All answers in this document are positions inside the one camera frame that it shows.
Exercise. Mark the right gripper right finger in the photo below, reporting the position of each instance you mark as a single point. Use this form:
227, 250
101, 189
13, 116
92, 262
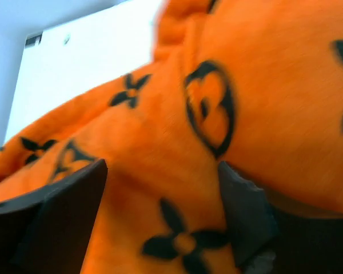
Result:
266, 239

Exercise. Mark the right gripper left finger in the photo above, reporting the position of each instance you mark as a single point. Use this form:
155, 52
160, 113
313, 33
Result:
48, 230

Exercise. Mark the orange patterned pillowcase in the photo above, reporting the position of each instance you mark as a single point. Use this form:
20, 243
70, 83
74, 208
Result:
255, 84

